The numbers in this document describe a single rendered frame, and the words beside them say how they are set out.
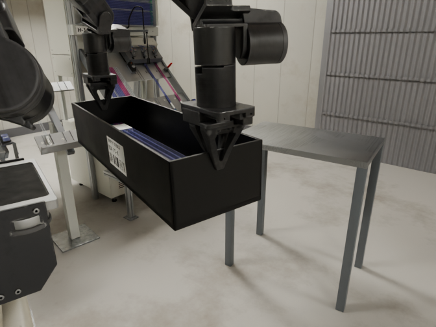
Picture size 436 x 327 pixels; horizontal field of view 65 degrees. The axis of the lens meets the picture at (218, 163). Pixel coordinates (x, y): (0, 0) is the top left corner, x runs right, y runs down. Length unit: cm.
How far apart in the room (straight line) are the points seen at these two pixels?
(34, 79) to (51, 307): 174
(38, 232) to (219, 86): 37
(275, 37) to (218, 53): 8
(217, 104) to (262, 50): 9
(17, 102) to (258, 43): 30
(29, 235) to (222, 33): 43
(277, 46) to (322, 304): 163
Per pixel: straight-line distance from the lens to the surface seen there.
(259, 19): 51
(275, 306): 191
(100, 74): 98
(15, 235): 62
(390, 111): 401
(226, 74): 47
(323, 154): 159
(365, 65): 404
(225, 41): 47
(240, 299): 193
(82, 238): 254
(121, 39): 102
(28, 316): 79
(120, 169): 70
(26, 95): 41
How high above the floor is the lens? 129
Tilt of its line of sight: 20 degrees down
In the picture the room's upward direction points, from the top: straight up
